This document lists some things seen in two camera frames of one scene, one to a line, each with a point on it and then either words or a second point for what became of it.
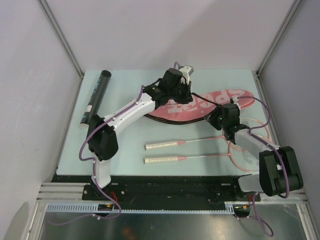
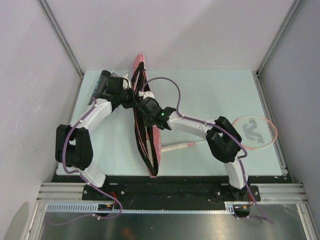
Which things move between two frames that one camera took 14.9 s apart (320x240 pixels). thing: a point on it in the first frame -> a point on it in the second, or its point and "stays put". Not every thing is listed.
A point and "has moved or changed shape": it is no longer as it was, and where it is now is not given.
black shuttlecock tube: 93,105 stays put
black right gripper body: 220,122 -> 148,119
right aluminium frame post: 295,5 stays put
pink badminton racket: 245,160 -> 149,150
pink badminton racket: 259,125 has moved or changed shape
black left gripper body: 180,94 -> 127,99
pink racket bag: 200,106 -> 148,139
